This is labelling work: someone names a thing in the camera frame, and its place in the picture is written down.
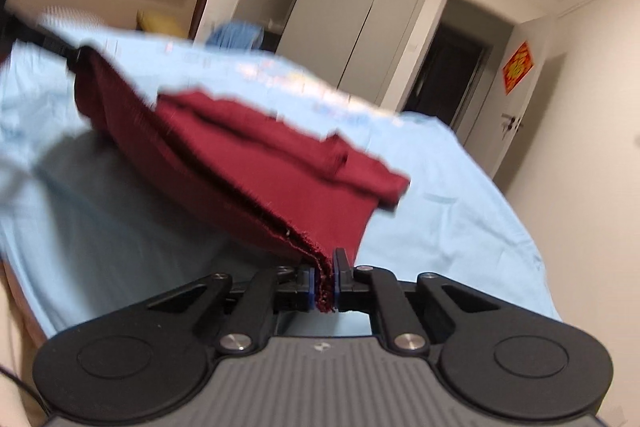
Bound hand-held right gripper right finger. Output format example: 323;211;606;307
332;248;506;356

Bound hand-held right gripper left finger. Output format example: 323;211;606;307
145;264;318;356

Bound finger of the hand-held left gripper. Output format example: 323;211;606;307
14;19;87;68

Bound dark red sweater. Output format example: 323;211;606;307
74;46;412;314

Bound light blue printed blanket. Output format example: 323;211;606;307
0;29;564;343

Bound olive yellow pillow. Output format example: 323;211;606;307
136;9;194;39

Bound blue garment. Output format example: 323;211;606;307
206;21;265;53

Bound white door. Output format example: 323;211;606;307
492;18;566;194

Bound grey wardrobe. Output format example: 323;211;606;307
230;0;439;108

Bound red diamond door decoration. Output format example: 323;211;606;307
502;41;536;96

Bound black cable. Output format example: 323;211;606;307
0;364;49;411

